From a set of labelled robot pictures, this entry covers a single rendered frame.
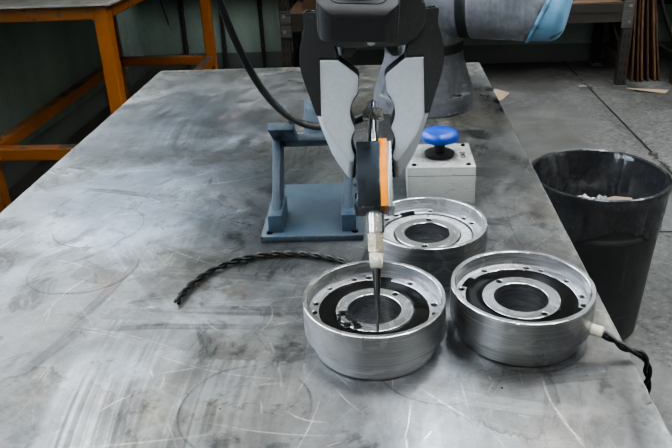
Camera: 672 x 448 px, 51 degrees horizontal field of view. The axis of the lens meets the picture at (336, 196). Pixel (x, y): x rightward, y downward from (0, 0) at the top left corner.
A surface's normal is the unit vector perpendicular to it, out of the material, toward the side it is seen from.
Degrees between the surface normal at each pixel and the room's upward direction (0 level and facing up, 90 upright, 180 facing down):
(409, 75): 90
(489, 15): 106
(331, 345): 90
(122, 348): 0
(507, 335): 90
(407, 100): 90
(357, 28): 118
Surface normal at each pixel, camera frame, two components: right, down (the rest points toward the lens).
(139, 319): -0.04, -0.91
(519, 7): -0.36, 0.52
